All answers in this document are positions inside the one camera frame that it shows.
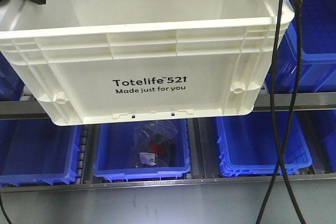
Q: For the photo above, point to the blue bin lower left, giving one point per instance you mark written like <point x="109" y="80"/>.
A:
<point x="38" y="152"/>

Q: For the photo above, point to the lower left roller track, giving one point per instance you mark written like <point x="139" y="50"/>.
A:
<point x="82" y="153"/>

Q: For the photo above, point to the lower steel shelf rail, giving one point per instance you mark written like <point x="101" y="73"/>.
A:
<point x="147" y="183"/>

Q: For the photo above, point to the clear bag of parts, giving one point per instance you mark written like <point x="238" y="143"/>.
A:
<point x="154" y="144"/>

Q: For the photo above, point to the blue bin upper left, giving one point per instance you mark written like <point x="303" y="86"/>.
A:
<point x="11" y="83"/>

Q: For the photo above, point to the blue bin lower right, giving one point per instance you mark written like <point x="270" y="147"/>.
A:
<point x="245" y="145"/>

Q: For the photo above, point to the blue bin upper right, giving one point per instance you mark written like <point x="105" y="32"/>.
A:
<point x="318" y="50"/>

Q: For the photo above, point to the blue bin lower middle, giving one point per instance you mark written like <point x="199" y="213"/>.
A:
<point x="114" y="143"/>

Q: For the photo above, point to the white plastic tote crate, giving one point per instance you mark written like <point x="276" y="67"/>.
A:
<point x="104" y="61"/>

